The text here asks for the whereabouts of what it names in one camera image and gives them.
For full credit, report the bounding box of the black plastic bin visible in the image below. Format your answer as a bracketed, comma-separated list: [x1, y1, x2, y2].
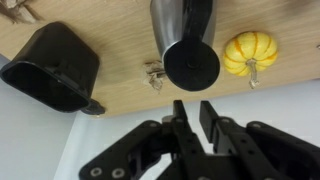
[0, 21, 107, 116]

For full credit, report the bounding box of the small crumpled brown paper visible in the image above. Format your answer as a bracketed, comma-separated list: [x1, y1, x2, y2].
[142, 59, 167, 93]

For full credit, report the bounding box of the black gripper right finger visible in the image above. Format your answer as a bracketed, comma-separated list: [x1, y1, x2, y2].
[199, 100, 320, 180]

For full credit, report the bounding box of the small yellow striped pumpkin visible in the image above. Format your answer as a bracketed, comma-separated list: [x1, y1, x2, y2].
[222, 31, 280, 90]

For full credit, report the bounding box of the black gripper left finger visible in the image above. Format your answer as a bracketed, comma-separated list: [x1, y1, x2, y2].
[78, 99, 211, 180]

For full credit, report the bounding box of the silver metal cup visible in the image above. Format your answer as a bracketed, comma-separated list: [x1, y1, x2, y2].
[149, 0, 222, 93]

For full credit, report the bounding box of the large crumpled brown paper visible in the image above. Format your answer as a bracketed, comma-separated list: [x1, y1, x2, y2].
[0, 0, 43, 25]

